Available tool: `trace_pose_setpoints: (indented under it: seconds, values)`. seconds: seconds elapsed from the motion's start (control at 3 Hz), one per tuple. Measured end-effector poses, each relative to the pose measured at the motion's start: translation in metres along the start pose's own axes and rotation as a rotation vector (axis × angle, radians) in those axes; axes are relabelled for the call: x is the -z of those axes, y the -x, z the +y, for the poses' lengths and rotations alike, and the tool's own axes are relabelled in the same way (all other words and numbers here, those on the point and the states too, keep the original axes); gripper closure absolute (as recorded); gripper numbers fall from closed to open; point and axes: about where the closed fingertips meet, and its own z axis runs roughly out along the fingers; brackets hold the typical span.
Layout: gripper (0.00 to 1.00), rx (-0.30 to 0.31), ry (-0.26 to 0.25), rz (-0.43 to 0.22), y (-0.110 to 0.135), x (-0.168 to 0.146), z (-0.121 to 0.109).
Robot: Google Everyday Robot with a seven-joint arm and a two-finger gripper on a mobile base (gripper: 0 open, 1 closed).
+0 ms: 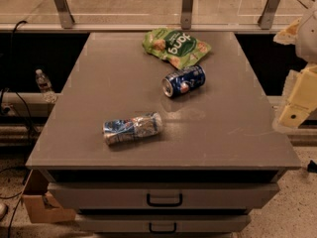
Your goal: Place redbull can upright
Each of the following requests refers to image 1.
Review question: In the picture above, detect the black object right floor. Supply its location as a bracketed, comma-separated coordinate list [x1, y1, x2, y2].
[307, 161, 317, 174]

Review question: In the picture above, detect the cardboard box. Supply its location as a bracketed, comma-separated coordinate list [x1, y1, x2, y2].
[21, 170, 77, 224]

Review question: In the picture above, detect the lower drawer black handle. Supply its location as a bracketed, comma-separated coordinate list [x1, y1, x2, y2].
[148, 223, 177, 234]

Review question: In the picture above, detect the clear plastic water bottle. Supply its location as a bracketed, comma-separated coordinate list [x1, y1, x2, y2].
[36, 69, 53, 93]

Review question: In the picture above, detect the blue soda can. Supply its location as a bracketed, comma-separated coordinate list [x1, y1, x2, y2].
[161, 65, 206, 98]

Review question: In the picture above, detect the silver blue redbull can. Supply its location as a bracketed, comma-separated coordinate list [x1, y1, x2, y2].
[103, 112, 162, 146]

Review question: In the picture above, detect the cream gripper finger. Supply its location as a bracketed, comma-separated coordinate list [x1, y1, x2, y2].
[272, 63, 317, 130]
[273, 18, 301, 46]

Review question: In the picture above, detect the drawer black handle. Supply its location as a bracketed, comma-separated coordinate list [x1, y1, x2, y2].
[146, 193, 183, 207]
[148, 223, 177, 234]

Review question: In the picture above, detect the metal railing bracket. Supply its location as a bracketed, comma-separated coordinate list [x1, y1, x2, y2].
[53, 0, 74, 29]
[258, 0, 280, 30]
[180, 0, 193, 30]

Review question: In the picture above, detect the black cable left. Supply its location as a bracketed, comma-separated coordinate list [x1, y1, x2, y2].
[0, 19, 41, 238]

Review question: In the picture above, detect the middle metal railing bracket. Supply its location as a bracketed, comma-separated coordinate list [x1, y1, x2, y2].
[180, 0, 193, 30]

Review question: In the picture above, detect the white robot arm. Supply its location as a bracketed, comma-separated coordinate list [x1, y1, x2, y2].
[272, 5, 317, 132]

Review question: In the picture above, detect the green snack bag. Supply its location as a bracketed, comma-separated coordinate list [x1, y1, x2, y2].
[142, 28, 211, 69]

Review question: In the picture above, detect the upper drawer black handle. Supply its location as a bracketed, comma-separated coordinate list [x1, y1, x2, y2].
[146, 193, 183, 207]

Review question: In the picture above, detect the grey drawer cabinet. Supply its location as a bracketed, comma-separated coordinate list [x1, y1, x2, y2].
[27, 32, 300, 238]

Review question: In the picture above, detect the right metal railing bracket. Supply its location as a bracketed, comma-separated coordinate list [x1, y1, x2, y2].
[258, 0, 280, 30]

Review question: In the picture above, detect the left metal railing bracket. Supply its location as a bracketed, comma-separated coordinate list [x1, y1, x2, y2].
[53, 0, 74, 29]

